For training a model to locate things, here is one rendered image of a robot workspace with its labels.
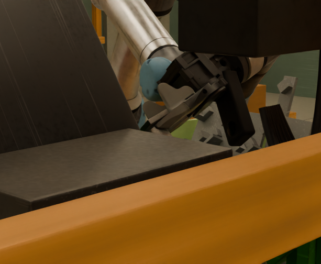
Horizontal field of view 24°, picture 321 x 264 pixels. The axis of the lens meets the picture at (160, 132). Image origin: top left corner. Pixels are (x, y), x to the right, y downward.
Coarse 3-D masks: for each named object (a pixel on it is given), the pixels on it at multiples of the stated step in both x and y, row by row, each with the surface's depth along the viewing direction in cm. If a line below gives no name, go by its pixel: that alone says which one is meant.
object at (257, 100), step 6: (258, 84) 709; (258, 90) 699; (264, 90) 705; (252, 96) 694; (258, 96) 700; (264, 96) 707; (156, 102) 769; (162, 102) 761; (252, 102) 696; (258, 102) 702; (264, 102) 708; (252, 108) 697; (258, 108) 703; (294, 114) 734
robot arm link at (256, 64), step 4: (248, 60) 121; (252, 60) 122; (256, 60) 122; (260, 60) 123; (248, 64) 121; (252, 64) 122; (256, 64) 123; (260, 64) 124; (248, 68) 122; (252, 68) 122; (256, 68) 123; (260, 68) 125; (248, 72) 122; (252, 72) 123; (256, 72) 125; (248, 76) 123
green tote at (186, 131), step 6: (192, 120) 259; (180, 126) 256; (186, 126) 258; (192, 126) 259; (174, 132) 255; (180, 132) 256; (186, 132) 258; (192, 132) 259; (186, 138) 258; (264, 138) 242; (264, 144) 242
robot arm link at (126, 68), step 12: (144, 0) 162; (156, 0) 162; (168, 0) 163; (156, 12) 164; (168, 12) 167; (120, 36) 172; (120, 48) 174; (120, 60) 175; (132, 60) 174; (120, 72) 177; (132, 72) 177; (120, 84) 179; (132, 84) 180; (132, 96) 183; (132, 108) 184; (144, 120) 189
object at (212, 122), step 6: (216, 108) 244; (216, 114) 243; (198, 120) 249; (210, 120) 245; (216, 120) 242; (198, 126) 248; (204, 126) 246; (210, 126) 244; (216, 126) 242; (222, 126) 239; (210, 132) 243; (222, 132) 239; (192, 138) 249
